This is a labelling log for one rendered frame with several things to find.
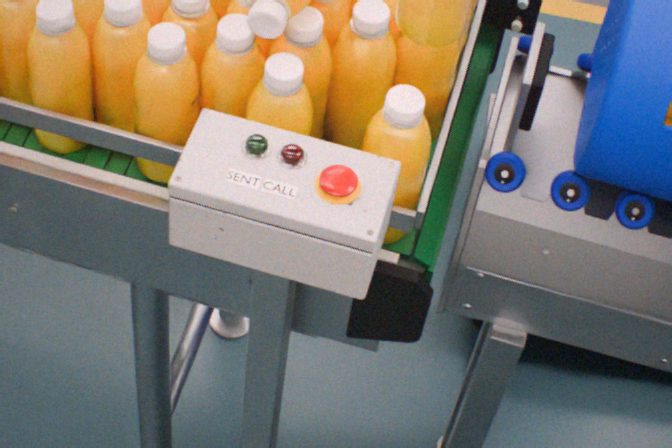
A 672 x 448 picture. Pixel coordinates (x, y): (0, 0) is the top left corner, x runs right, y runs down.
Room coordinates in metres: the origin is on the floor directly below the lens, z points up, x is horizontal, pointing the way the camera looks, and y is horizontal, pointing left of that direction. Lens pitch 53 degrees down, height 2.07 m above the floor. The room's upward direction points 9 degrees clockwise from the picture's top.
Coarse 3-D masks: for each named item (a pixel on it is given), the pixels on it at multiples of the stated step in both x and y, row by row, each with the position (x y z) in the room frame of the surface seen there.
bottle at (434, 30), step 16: (400, 0) 0.94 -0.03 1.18; (416, 0) 0.92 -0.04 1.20; (432, 0) 0.92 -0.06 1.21; (448, 0) 0.92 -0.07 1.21; (464, 0) 0.93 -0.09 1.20; (400, 16) 0.94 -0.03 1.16; (416, 16) 0.92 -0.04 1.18; (432, 16) 0.92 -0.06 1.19; (448, 16) 0.92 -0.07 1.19; (464, 16) 0.94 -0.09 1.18; (416, 32) 0.92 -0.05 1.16; (432, 32) 0.92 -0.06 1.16; (448, 32) 0.92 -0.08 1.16
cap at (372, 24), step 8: (360, 0) 1.01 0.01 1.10; (368, 0) 1.01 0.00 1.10; (376, 0) 1.02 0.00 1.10; (360, 8) 1.00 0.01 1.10; (368, 8) 1.00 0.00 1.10; (376, 8) 1.00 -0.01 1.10; (384, 8) 1.01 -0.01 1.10; (360, 16) 0.99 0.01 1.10; (368, 16) 0.99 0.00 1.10; (376, 16) 0.99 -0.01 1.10; (384, 16) 0.99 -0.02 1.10; (360, 24) 0.98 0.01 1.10; (368, 24) 0.98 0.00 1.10; (376, 24) 0.98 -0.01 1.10; (384, 24) 0.99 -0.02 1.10; (368, 32) 0.98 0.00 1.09; (376, 32) 0.98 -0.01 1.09
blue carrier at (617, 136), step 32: (640, 0) 0.96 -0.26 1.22; (608, 32) 1.05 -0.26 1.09; (640, 32) 0.93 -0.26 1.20; (608, 64) 0.94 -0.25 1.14; (640, 64) 0.91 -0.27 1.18; (608, 96) 0.89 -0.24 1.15; (640, 96) 0.89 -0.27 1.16; (608, 128) 0.88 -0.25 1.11; (640, 128) 0.88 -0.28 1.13; (576, 160) 0.92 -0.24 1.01; (608, 160) 0.88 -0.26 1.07; (640, 160) 0.87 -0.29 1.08; (640, 192) 0.90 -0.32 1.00
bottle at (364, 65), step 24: (336, 48) 0.99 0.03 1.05; (360, 48) 0.98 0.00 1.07; (384, 48) 0.98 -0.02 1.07; (336, 72) 0.98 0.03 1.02; (360, 72) 0.97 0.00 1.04; (384, 72) 0.97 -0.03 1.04; (336, 96) 0.97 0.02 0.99; (360, 96) 0.97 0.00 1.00; (384, 96) 0.98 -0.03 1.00; (336, 120) 0.97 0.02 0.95; (360, 120) 0.97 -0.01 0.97; (360, 144) 0.97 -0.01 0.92
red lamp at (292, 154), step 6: (288, 144) 0.79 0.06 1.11; (294, 144) 0.80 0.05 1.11; (282, 150) 0.79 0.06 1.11; (288, 150) 0.79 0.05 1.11; (294, 150) 0.79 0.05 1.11; (300, 150) 0.79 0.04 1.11; (282, 156) 0.78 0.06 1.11; (288, 156) 0.78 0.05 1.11; (294, 156) 0.78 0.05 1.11; (300, 156) 0.78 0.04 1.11; (288, 162) 0.78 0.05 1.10; (294, 162) 0.78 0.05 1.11; (300, 162) 0.78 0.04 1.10
